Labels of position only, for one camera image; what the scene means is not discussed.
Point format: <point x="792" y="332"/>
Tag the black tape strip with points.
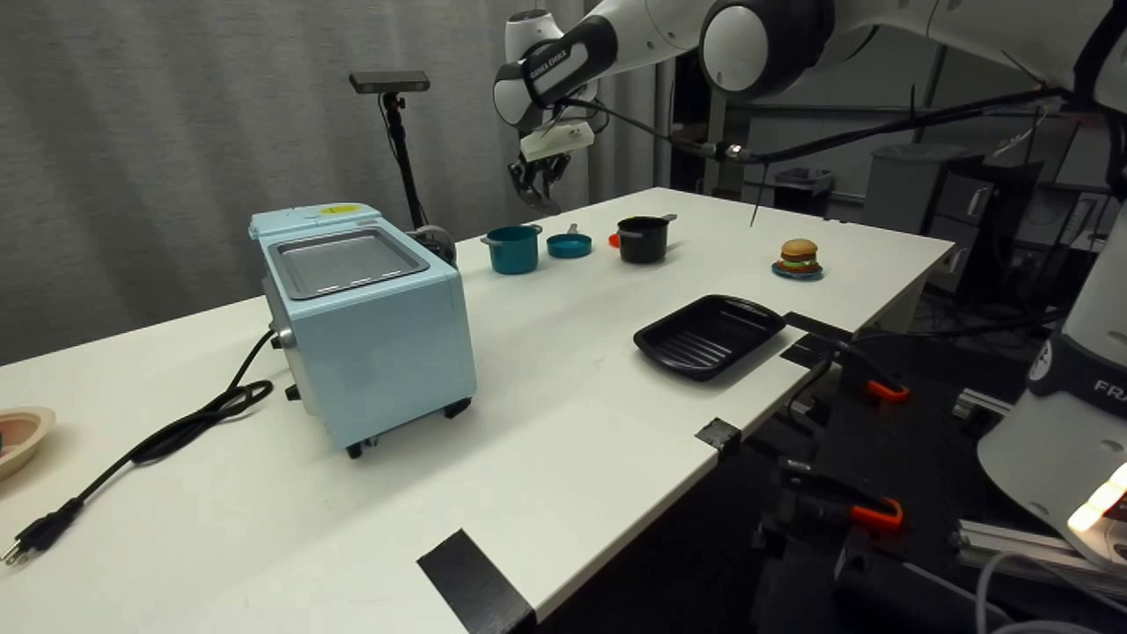
<point x="716" y="431"/>
<point x="475" y="585"/>

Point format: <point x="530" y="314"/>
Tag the small dark plate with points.
<point x="810" y="277"/>

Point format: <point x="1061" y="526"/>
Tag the aluminium frame rail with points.
<point x="1007" y="547"/>

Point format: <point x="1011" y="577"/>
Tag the black camera on stand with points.
<point x="388" y="81"/>

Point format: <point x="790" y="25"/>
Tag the black grill tray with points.
<point x="707" y="338"/>

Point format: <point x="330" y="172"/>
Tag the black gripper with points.
<point x="538" y="175"/>

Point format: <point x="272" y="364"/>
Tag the teal pot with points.
<point x="512" y="256"/>

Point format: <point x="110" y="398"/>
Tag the black pot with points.
<point x="643" y="243"/>

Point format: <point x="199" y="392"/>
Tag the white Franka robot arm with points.
<point x="762" y="39"/>

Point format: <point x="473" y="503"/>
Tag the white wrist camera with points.
<point x="557" y="143"/>

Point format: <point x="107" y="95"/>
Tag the grey curtain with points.
<point x="178" y="118"/>

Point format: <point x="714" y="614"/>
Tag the grey cabinet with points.
<point x="908" y="180"/>

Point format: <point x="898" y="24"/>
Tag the wooden bowl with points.
<point x="23" y="433"/>

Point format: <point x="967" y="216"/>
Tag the light blue toaster oven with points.
<point x="376" y="352"/>

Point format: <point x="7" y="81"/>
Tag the toy burger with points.
<point x="796" y="253"/>

